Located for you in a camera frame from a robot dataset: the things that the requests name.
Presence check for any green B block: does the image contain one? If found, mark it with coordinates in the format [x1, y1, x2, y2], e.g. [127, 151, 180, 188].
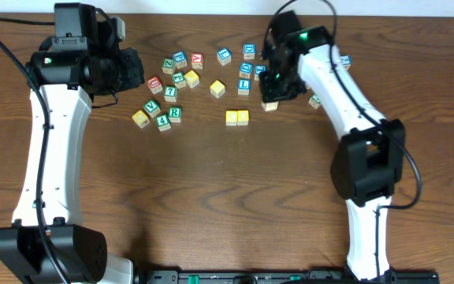
[261, 102, 278, 112]

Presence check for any yellow O block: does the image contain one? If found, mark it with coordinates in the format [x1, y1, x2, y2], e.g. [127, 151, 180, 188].
[236, 110, 250, 125]

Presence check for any yellow C block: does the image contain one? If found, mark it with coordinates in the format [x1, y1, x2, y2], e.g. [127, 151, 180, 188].
[225, 110, 238, 126]

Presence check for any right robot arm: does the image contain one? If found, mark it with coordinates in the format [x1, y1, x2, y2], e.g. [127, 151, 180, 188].
[259, 24, 405, 280]

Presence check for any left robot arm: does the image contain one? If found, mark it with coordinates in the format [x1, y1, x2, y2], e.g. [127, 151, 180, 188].
[0, 48, 145, 283]

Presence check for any blue T block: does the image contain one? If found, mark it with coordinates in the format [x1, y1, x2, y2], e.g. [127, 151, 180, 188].
[254, 65, 266, 80]

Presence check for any blue L block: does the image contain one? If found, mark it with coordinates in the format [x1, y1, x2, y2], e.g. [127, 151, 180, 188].
[238, 79, 251, 95]

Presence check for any green j block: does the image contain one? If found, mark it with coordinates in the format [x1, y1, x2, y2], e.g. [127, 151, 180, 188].
[309, 94, 321, 109]
[172, 72, 186, 88]

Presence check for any blue D block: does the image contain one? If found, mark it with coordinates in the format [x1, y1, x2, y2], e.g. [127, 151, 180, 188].
[243, 43, 256, 60]

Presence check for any red U block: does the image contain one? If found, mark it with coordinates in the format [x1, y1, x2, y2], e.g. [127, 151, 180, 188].
[146, 76, 163, 95]

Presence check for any yellow block far left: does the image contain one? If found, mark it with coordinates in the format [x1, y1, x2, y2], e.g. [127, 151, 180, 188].
[132, 110, 150, 129]

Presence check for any green V block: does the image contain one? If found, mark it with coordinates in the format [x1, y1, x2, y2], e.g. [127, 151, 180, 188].
[143, 99, 161, 118]

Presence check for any blue U block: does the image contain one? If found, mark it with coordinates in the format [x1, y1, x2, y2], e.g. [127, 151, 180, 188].
[217, 48, 232, 65]

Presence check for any yellow S block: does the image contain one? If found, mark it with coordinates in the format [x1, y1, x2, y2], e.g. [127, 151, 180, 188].
[210, 80, 225, 99]

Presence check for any green Z block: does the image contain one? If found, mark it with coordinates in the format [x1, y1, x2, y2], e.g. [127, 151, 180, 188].
[162, 58, 176, 74]

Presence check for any green 7 block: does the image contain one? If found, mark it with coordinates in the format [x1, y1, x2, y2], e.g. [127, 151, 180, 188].
[164, 86, 178, 103]

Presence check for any blue 2 block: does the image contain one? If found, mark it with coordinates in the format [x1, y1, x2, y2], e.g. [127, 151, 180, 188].
[340, 55, 352, 69]

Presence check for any green J block left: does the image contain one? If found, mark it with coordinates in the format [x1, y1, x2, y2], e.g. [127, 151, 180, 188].
[172, 72, 186, 88]

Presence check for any green 4 block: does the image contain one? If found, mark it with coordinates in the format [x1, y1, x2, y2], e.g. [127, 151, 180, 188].
[155, 114, 171, 132]

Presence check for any blue P block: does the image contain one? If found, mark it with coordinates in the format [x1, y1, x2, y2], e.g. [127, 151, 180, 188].
[173, 50, 188, 69]

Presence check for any green R block left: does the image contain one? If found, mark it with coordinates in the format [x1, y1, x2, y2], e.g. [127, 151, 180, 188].
[168, 106, 182, 123]

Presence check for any red A block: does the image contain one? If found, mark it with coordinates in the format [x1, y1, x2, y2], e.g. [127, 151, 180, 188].
[191, 53, 204, 69]

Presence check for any yellow K block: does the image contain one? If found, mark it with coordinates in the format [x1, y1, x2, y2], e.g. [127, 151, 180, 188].
[184, 70, 200, 88]

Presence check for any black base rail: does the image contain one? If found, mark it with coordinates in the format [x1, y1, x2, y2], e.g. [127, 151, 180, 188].
[132, 268, 441, 284]

